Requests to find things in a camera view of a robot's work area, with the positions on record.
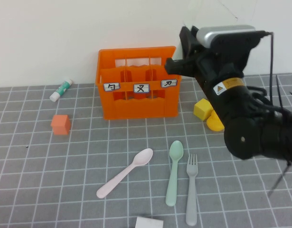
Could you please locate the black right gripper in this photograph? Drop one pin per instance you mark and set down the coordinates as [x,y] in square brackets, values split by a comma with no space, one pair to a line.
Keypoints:
[217,69]

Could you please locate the mint green plastic spoon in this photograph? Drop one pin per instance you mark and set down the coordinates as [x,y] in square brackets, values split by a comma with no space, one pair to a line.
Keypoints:
[174,171]

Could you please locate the pale pink plastic spoon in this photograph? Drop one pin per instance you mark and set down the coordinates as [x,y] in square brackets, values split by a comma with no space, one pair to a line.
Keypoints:
[126,172]

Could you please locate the grey plastic fork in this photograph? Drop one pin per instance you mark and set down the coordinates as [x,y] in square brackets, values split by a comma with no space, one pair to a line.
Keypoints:
[191,190]

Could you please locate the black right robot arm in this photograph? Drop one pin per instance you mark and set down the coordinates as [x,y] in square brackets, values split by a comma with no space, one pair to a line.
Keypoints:
[243,133]

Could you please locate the orange plastic cutlery holder crate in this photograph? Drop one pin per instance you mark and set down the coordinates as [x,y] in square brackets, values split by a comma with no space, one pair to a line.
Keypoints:
[138,109]

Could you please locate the yellow foam cube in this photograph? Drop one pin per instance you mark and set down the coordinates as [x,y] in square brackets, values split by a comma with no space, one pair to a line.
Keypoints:
[202,109]

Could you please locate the yellow rubber duck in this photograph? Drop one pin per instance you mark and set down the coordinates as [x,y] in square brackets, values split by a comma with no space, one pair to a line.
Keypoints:
[214,123]

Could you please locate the green white glue stick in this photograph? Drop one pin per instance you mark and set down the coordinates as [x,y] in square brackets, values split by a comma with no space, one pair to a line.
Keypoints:
[61,90]

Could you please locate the orange foam cube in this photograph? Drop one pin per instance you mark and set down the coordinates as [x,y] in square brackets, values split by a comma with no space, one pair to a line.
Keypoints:
[60,124]

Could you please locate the grey grid tablecloth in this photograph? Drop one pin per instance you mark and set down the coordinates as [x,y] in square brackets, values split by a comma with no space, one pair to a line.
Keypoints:
[65,178]

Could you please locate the white paper sheet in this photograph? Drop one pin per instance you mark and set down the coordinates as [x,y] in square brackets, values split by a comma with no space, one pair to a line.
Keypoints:
[149,223]

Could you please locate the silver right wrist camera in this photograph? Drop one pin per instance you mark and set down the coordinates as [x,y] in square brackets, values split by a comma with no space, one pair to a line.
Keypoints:
[207,35]

